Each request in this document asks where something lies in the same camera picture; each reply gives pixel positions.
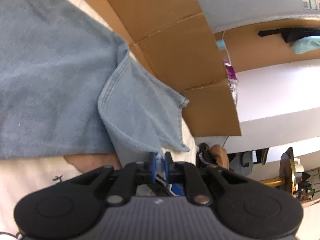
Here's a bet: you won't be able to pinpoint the teal cap detergent bottle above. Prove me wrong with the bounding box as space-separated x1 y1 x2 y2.
216 39 227 51

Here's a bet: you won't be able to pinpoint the purple white refill pouch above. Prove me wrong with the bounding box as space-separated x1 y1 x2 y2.
223 61 238 104

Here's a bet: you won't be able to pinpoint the blue denim pants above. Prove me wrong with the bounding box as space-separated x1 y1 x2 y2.
1 0 189 165

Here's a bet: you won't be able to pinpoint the brown cardboard sheet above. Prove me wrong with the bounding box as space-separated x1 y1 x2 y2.
67 0 242 138

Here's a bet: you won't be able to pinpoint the upright cardboard panel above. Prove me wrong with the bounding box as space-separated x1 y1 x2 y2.
214 18 319 72

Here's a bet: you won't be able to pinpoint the gold barbell weight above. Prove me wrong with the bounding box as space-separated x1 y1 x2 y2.
259 147 296 195

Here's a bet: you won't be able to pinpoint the black strap under cushion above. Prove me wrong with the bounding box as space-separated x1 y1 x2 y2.
196 142 216 168

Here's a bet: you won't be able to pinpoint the grey wrapped mattress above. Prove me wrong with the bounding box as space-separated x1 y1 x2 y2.
198 0 319 33

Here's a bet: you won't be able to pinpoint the teal cloth on shelf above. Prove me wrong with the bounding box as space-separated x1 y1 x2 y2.
291 35 320 54

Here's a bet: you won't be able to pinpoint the cream bear print bedsheet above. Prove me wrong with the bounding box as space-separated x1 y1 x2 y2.
1 0 197 239

